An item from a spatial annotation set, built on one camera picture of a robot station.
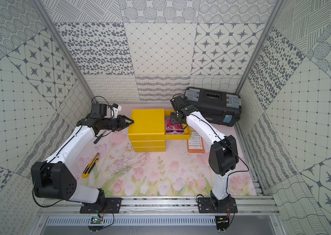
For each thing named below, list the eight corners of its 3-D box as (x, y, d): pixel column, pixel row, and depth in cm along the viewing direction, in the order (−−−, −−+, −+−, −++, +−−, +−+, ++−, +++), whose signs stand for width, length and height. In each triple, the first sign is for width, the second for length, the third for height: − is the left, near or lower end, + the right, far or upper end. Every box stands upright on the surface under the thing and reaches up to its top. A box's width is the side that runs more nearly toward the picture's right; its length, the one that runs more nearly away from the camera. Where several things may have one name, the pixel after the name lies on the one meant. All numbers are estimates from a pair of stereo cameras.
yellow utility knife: (81, 177, 85) (79, 176, 84) (97, 153, 95) (95, 152, 93) (86, 178, 85) (84, 177, 83) (101, 155, 94) (100, 153, 93)
